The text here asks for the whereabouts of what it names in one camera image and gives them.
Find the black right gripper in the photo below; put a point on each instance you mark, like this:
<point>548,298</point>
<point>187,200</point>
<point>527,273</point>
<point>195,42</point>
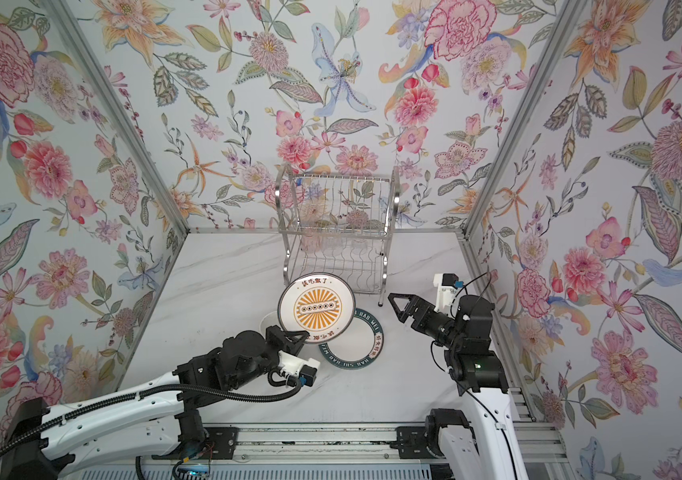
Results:
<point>417,306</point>

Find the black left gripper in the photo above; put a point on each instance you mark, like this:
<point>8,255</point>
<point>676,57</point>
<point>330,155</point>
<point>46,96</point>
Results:
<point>284,341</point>

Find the dark rimmed white plate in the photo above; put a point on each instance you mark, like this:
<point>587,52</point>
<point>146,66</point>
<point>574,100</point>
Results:
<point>358,346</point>

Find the orange patterned plate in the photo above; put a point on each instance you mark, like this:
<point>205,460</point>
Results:
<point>321,304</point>

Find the orange bowl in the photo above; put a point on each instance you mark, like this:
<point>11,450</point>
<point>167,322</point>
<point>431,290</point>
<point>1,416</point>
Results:
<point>268,321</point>

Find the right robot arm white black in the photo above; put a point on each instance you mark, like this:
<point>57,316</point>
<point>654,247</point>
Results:
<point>478,440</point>

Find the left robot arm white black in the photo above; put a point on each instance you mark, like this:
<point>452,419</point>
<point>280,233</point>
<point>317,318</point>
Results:
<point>161,416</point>

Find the steel two-tier dish rack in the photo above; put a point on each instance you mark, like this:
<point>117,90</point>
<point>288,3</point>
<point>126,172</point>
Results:
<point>338,224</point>

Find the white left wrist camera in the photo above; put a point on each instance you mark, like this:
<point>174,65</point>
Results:
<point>297,371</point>

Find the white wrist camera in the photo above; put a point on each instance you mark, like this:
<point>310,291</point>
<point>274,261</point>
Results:
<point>297,371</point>
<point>447,287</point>

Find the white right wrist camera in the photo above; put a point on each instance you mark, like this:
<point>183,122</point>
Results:
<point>447,287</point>

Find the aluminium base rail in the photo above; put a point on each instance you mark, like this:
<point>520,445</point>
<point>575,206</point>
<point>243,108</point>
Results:
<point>336,443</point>

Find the aluminium right corner frame post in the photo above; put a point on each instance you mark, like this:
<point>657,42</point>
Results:
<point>563,27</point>

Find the aluminium corner frame post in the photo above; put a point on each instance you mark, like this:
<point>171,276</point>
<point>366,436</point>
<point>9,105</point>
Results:
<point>62,18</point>
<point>563,27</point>

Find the aluminium left corner frame post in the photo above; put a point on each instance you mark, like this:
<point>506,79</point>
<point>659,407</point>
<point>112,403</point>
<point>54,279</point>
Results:
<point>62,18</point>

